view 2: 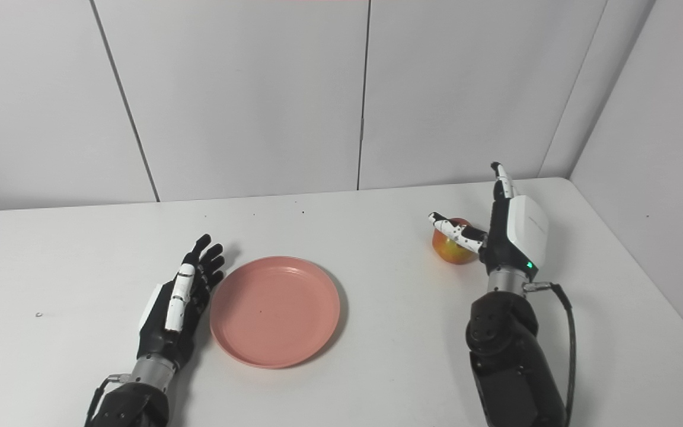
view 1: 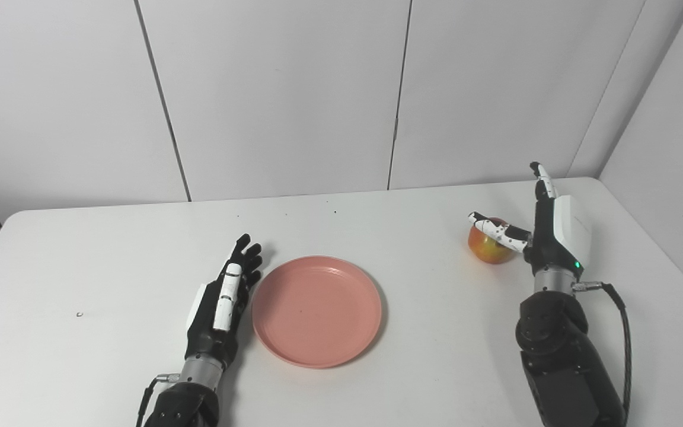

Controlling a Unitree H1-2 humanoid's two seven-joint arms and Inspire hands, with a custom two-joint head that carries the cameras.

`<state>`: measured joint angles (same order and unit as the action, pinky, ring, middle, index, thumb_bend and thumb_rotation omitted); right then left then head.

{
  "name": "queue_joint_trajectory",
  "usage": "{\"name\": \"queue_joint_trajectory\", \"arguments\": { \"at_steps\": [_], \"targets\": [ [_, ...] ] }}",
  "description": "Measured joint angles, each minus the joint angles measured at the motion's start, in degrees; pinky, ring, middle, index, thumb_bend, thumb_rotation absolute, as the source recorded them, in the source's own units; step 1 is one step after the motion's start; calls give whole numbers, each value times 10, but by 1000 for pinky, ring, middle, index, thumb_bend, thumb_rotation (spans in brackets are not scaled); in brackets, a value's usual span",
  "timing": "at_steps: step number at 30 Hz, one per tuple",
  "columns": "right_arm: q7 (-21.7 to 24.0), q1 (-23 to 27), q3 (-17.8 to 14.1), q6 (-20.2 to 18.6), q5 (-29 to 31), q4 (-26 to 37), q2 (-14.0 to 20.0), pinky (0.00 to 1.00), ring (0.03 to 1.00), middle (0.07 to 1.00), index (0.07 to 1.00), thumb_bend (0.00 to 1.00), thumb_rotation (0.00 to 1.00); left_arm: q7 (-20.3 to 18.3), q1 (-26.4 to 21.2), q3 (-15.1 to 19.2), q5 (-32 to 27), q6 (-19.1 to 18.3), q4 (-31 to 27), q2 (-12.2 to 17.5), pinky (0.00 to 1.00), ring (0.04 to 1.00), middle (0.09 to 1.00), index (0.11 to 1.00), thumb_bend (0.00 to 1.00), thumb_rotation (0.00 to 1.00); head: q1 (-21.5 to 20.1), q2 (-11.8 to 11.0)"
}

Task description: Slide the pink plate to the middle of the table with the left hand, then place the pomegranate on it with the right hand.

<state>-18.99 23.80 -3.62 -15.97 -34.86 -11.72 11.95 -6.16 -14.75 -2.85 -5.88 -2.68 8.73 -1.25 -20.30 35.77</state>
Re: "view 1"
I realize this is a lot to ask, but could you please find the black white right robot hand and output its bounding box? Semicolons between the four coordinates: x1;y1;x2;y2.
468;161;592;279

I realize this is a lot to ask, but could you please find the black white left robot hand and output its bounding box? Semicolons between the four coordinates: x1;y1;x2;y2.
185;234;263;368

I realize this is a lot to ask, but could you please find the red yellow pomegranate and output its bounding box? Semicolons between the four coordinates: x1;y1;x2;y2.
467;217;519;265

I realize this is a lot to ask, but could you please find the pink round plate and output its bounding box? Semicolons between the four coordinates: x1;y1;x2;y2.
251;256;382;369

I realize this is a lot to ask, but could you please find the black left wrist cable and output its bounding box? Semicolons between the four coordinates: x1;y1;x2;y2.
136;374;180;427

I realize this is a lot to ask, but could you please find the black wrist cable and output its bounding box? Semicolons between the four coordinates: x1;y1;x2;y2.
573;282;633;425
136;374;180;427

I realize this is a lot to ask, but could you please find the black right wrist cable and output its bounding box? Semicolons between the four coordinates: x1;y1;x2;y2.
573;282;633;425

